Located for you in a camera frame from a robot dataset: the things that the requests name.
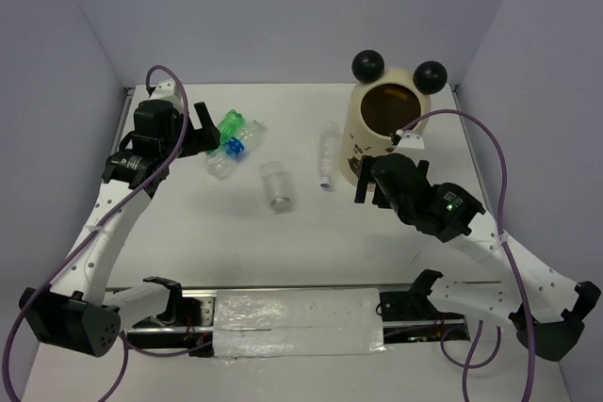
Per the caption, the clear bottle with blue label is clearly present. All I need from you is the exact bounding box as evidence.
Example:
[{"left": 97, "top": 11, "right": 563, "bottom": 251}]
[{"left": 206, "top": 120, "right": 267, "bottom": 180}]

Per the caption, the green plastic bottle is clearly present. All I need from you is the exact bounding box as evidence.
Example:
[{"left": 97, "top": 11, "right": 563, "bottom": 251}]
[{"left": 217, "top": 109, "right": 246, "bottom": 145}]

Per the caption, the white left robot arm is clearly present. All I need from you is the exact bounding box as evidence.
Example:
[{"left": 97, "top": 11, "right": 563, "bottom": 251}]
[{"left": 19, "top": 79, "right": 220, "bottom": 357}]

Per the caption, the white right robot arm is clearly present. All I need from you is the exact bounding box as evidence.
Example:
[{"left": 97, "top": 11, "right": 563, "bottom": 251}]
[{"left": 354, "top": 153, "right": 601, "bottom": 362}]

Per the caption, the cream bin with black ears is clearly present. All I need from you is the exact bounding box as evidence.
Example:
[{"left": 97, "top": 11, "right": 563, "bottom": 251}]
[{"left": 338, "top": 49, "right": 448, "bottom": 185}]

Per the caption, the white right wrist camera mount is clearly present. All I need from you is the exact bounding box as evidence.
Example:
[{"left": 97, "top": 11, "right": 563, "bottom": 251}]
[{"left": 391, "top": 129, "right": 425, "bottom": 153}]

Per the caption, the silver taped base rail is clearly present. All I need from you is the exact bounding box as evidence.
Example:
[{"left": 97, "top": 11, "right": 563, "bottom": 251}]
[{"left": 127, "top": 285, "right": 469, "bottom": 359}]

